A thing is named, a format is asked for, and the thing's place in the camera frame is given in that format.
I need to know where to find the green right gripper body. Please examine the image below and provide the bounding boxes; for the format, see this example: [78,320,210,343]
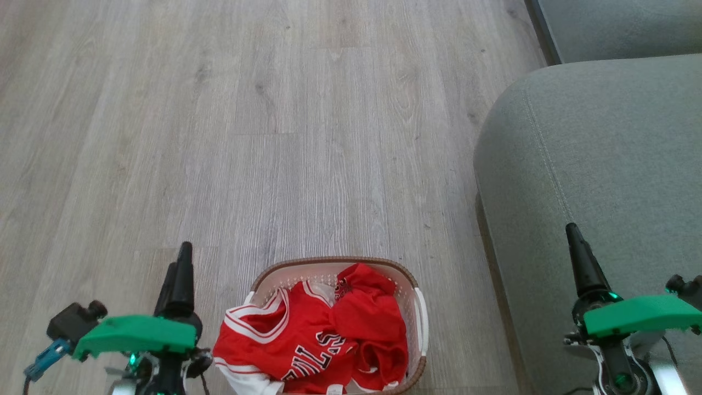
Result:
[573,291,702,338]

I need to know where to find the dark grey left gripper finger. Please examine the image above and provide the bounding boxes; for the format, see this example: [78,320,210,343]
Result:
[154,262,178,317]
[170,241,196,317]

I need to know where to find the white laundry basket brown rim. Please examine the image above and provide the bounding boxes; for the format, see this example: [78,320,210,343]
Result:
[248,256,429,395]

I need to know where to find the red basketball jersey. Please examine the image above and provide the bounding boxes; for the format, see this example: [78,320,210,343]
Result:
[212,281,358,395]

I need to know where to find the red shorts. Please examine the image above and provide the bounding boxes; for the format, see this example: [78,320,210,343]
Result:
[328,263,410,392]

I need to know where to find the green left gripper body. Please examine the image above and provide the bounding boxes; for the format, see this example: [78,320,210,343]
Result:
[73,314,203,362]

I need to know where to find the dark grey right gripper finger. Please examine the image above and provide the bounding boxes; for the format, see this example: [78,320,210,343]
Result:
[565,222,610,300]

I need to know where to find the blue cable connector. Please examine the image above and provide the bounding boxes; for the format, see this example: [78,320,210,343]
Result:
[23,338,72,382]

